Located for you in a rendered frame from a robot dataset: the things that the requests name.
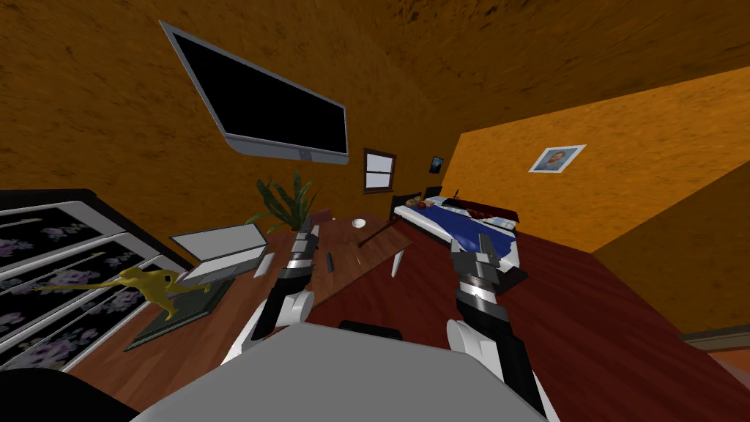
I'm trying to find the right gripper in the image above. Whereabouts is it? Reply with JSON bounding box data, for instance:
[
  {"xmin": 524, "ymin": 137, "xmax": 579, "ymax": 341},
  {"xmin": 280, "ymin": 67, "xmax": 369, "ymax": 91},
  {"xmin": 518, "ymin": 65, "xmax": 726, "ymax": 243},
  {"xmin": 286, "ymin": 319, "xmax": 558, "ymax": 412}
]
[{"xmin": 449, "ymin": 234, "xmax": 503, "ymax": 276}]

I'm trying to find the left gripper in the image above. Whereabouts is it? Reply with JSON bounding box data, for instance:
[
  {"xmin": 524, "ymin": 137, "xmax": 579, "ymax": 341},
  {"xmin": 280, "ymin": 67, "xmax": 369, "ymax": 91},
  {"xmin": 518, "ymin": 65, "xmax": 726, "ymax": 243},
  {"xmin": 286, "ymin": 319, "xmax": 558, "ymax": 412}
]
[{"xmin": 290, "ymin": 217, "xmax": 321, "ymax": 263}]

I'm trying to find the bed with blue blanket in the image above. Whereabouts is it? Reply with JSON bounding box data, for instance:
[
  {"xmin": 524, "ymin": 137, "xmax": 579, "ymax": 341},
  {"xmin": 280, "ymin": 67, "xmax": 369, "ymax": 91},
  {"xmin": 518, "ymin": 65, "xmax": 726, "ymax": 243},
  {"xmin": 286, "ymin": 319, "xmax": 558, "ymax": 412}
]
[{"xmin": 389, "ymin": 185, "xmax": 530, "ymax": 295}]

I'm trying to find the green potted plant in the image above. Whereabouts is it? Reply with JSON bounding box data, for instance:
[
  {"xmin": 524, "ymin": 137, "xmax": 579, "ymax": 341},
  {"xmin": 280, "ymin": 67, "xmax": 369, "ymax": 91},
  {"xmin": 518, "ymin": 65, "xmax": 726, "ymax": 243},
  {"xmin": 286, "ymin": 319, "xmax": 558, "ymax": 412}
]
[{"xmin": 245, "ymin": 170, "xmax": 324, "ymax": 236}]

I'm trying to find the dark baseball bat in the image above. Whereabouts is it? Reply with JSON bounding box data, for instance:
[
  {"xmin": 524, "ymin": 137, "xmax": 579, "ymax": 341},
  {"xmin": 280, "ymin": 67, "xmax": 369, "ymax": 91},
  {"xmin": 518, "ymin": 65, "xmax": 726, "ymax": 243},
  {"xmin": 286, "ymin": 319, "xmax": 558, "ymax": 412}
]
[{"xmin": 357, "ymin": 217, "xmax": 402, "ymax": 249}]

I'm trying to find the grey open laptop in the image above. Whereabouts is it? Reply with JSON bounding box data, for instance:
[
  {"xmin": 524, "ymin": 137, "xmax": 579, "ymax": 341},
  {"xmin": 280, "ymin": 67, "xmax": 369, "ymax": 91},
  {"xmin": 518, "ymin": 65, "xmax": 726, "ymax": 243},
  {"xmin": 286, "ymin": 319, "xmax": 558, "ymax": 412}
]
[{"xmin": 169, "ymin": 222, "xmax": 271, "ymax": 287}]

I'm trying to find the brown framed window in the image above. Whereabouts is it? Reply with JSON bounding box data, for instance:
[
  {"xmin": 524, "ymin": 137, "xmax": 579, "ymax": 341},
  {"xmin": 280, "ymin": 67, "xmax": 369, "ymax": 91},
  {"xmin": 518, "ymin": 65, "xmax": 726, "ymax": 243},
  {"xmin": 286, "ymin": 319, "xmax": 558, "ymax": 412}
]
[{"xmin": 363, "ymin": 147, "xmax": 398, "ymax": 195}]

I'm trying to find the white framed portrait picture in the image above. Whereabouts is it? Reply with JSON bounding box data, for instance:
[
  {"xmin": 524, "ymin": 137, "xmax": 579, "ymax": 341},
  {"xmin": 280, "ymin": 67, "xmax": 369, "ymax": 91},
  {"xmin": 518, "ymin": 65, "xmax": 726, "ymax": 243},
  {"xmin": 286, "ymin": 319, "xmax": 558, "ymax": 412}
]
[{"xmin": 527, "ymin": 143, "xmax": 587, "ymax": 175}]

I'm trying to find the dark green book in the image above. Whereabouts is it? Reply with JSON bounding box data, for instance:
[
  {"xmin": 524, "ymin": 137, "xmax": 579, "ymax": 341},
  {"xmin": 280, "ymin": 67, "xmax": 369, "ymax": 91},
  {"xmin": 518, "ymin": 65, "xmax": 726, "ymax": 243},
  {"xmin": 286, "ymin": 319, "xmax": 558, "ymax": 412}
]
[{"xmin": 123, "ymin": 278, "xmax": 237, "ymax": 353}]

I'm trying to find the brown wooden desk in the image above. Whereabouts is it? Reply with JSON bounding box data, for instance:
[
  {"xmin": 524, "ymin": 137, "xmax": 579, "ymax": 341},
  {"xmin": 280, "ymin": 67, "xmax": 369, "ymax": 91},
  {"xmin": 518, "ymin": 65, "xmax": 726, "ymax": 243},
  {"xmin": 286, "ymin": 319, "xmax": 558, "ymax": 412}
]
[{"xmin": 67, "ymin": 210, "xmax": 415, "ymax": 412}]

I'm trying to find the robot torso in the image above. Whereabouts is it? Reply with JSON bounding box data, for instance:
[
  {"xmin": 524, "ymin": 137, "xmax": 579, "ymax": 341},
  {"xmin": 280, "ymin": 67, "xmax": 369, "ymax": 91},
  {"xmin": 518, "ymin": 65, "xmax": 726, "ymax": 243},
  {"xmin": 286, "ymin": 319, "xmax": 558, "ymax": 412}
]
[{"xmin": 131, "ymin": 319, "xmax": 549, "ymax": 422}]

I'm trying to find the yellow dinosaur figurine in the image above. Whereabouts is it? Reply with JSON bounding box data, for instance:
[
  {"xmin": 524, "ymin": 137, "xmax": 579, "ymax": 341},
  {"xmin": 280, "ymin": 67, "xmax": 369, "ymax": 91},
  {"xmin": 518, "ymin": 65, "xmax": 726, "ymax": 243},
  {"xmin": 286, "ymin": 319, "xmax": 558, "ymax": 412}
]
[{"xmin": 34, "ymin": 266, "xmax": 212, "ymax": 322}]

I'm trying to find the dresser with floral drawers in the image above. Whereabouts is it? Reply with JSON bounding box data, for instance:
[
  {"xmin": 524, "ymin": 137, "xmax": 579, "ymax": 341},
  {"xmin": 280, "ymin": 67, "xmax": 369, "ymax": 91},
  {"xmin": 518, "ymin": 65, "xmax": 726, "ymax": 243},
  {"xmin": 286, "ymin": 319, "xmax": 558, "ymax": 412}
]
[{"xmin": 0, "ymin": 188, "xmax": 196, "ymax": 374}]

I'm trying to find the wall-mounted black television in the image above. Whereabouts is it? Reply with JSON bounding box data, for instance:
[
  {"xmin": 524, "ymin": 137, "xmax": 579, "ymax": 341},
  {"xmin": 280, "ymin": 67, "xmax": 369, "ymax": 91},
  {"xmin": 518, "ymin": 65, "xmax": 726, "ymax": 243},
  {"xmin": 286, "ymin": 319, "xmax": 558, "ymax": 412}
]
[{"xmin": 158, "ymin": 20, "xmax": 352, "ymax": 166}]

